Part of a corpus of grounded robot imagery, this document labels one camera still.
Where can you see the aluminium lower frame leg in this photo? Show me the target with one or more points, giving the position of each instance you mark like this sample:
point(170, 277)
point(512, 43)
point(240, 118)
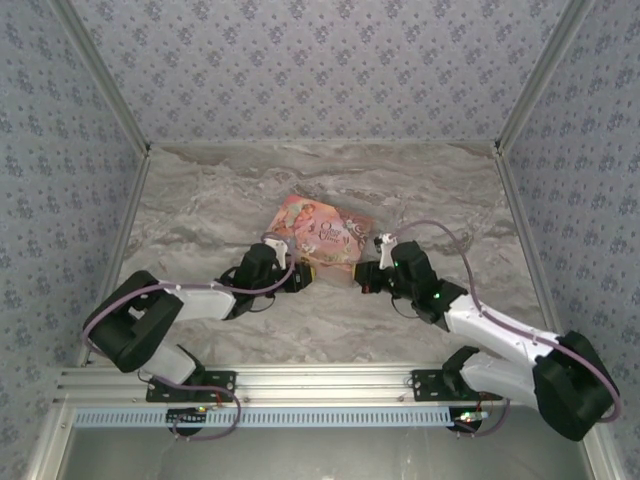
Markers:
point(47, 445)
point(607, 455)

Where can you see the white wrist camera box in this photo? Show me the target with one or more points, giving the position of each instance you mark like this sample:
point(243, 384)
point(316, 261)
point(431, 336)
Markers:
point(386, 250)
point(276, 247)

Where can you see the aluminium upright corner post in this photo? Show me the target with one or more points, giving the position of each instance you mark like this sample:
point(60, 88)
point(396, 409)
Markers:
point(105, 80)
point(542, 75)

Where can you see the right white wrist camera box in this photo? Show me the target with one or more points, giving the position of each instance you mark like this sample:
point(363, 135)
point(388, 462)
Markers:
point(386, 250)

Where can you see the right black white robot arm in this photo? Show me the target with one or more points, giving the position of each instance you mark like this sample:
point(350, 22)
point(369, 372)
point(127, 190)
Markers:
point(500, 330)

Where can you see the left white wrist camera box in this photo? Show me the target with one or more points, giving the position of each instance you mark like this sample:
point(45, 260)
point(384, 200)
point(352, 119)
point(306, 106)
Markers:
point(276, 247)

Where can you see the aluminium table side rail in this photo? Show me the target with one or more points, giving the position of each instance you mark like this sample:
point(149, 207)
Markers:
point(125, 240)
point(525, 240)

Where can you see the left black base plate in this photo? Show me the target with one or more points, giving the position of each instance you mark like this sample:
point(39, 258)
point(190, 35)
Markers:
point(220, 387)

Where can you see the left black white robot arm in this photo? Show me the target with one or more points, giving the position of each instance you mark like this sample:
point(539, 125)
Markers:
point(200, 302)

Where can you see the small black circuit board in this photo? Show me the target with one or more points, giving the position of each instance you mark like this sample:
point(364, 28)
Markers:
point(187, 416)
point(467, 419)

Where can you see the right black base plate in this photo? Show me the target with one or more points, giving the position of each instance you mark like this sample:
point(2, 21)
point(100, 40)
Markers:
point(427, 385)

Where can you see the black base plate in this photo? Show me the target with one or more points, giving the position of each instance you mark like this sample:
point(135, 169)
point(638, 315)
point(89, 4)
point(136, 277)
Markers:
point(220, 387)
point(427, 385)

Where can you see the aluminium cross rail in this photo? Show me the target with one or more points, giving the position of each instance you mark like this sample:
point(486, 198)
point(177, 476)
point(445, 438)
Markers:
point(320, 382)

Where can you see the pink storybook print box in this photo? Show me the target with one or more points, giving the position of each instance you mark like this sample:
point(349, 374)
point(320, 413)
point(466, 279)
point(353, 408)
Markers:
point(325, 230)

